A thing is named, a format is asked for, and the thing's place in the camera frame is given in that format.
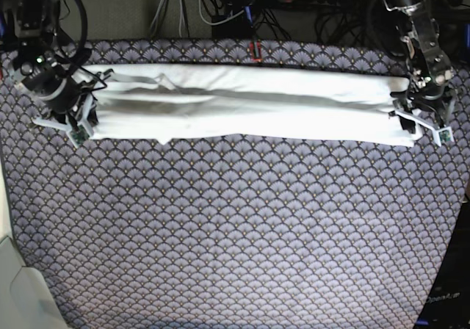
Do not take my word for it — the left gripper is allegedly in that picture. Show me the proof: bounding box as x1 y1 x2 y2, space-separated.
388 82 458 146

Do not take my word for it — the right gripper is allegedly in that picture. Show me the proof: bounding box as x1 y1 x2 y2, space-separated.
10 55 114 148

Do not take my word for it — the white printed T-shirt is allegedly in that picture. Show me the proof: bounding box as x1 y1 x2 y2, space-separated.
93 64 423 147

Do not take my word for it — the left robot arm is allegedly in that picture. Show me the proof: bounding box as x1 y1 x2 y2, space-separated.
367 0 458 146

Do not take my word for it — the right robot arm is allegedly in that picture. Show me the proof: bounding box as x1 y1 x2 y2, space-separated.
1 0 113 147

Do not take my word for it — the red clamp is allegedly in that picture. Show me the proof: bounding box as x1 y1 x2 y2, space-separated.
249 41 263 62

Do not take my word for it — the patterned grey table cloth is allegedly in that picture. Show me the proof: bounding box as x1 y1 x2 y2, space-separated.
0 37 470 329

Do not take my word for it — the black OpenArm box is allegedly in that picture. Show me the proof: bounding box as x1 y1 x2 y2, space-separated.
414 202 469 328

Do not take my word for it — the white cables bundle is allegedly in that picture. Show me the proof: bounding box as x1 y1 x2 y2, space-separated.
109 0 247 38

